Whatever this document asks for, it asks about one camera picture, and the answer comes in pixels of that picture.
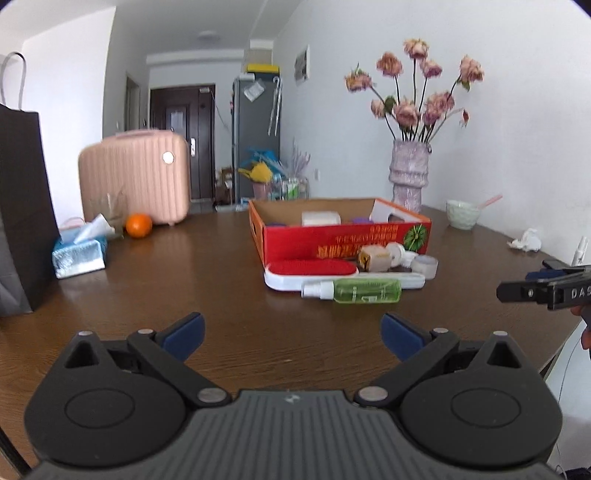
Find pink ribbed suitcase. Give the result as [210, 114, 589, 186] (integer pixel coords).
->
[78, 129, 193, 226]

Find small white jar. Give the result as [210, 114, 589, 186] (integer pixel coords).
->
[410, 255, 439, 280]

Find small white bottle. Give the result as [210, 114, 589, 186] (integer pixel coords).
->
[571, 236, 590, 267]

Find white rectangular box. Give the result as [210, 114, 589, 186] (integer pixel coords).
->
[301, 210, 343, 227]

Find white wall panel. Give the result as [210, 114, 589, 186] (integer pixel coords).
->
[294, 45, 310, 86]

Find white tape roll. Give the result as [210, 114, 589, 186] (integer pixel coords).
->
[385, 242, 419, 269]

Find orange fruit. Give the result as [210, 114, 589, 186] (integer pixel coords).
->
[125, 213, 153, 239]

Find pale purple vase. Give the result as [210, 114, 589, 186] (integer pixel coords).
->
[388, 139, 430, 214]

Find small beige jar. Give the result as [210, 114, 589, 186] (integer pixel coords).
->
[357, 244, 391, 273]

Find red cardboard box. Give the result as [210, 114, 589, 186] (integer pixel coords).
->
[248, 198, 433, 269]

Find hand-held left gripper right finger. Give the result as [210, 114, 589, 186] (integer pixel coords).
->
[354, 312, 526, 409]

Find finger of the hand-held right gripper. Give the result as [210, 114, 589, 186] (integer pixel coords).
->
[496, 279, 555, 304]
[525, 266, 591, 281]

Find clear drinking glass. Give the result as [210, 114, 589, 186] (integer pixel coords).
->
[89, 191, 129, 239]

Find red and white lint brush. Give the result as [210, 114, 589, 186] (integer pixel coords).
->
[263, 259, 427, 293]

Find dark brown door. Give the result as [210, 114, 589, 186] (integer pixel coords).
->
[148, 83, 217, 202]

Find pale green bowl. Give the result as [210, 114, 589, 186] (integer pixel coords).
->
[445, 199, 483, 231]

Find dried pink roses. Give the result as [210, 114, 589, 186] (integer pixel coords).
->
[344, 38, 486, 143]

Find person's right hand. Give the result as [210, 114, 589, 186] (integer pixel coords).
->
[571, 304, 591, 352]

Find folded clear umbrella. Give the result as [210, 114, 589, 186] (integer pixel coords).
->
[269, 77, 283, 137]

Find white carton with cutout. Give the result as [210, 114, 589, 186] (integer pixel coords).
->
[369, 198, 424, 224]

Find black paper bag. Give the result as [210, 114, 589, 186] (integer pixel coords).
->
[0, 51, 61, 317]

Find dried lavender bunch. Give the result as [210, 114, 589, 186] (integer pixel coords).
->
[288, 138, 310, 179]

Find crumpled white tissue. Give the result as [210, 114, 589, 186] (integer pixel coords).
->
[506, 228, 542, 253]

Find grey refrigerator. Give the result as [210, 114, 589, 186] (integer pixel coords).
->
[232, 76, 281, 204]

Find blue tissue pack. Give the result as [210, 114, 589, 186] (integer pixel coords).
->
[52, 213, 116, 280]

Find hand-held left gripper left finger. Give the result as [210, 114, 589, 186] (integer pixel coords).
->
[63, 312, 232, 409]

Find green spray bottle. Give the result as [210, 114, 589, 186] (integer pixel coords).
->
[301, 279, 402, 305]

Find blue and yellow clutter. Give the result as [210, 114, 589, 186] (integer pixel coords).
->
[237, 147, 283, 184]

